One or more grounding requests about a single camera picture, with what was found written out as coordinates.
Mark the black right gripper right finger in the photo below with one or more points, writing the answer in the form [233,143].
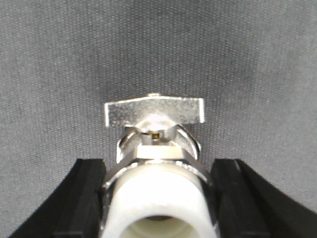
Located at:
[248,206]

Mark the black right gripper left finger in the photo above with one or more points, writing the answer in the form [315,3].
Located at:
[74,209]

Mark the silver valve with white cap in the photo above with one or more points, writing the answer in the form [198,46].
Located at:
[157,188]

